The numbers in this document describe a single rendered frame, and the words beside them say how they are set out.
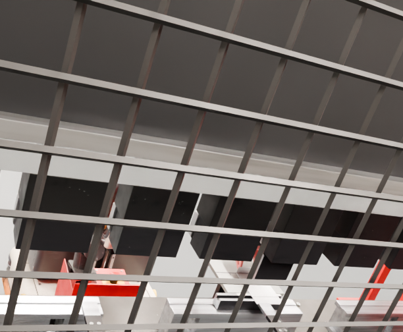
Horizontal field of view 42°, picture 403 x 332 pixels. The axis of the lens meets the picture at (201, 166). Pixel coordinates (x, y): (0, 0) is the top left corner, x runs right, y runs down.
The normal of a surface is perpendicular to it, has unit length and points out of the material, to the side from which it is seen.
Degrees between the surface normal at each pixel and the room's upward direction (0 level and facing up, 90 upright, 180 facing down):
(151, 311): 0
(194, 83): 90
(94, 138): 90
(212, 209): 90
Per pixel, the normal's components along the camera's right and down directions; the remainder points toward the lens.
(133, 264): 0.43, 0.46
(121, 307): 0.31, -0.88
